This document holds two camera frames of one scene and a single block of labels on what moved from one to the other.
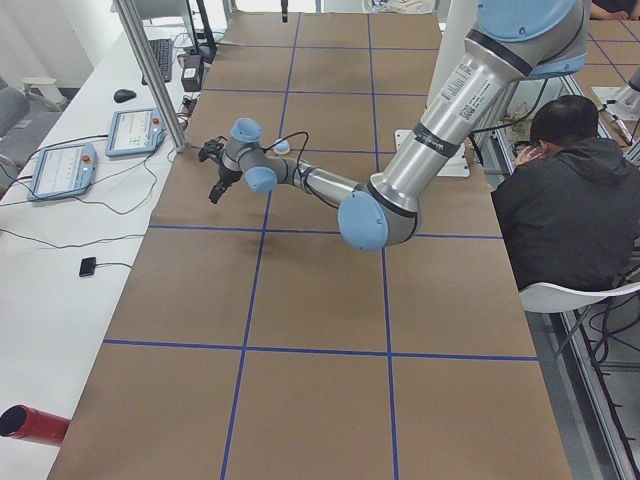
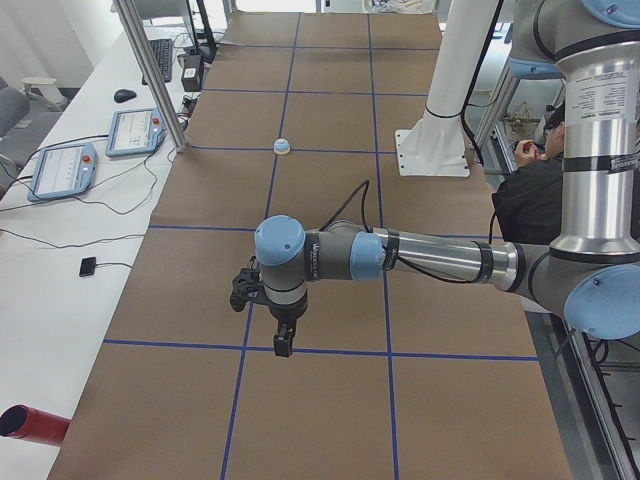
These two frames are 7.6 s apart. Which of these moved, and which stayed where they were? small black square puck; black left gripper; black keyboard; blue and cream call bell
Moved: black left gripper
Stayed: blue and cream call bell; black keyboard; small black square puck
